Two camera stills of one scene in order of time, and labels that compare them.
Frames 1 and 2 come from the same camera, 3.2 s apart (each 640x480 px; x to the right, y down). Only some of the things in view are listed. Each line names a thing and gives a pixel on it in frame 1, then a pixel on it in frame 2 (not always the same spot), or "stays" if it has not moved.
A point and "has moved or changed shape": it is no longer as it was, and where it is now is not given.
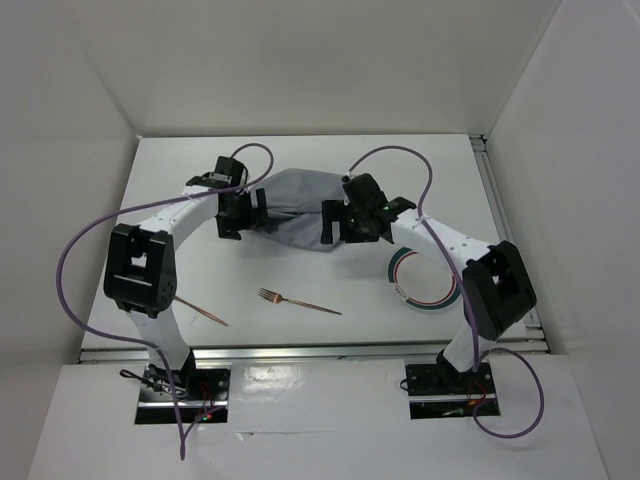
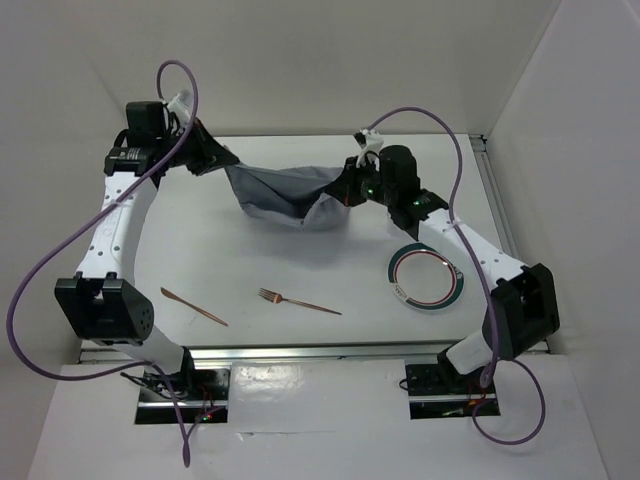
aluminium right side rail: (531, 338) stays
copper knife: (200, 310) stays
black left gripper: (227, 228) → (209, 154)
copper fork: (278, 298) stays
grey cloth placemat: (294, 201) has moved or changed shape
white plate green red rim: (424, 278) stays
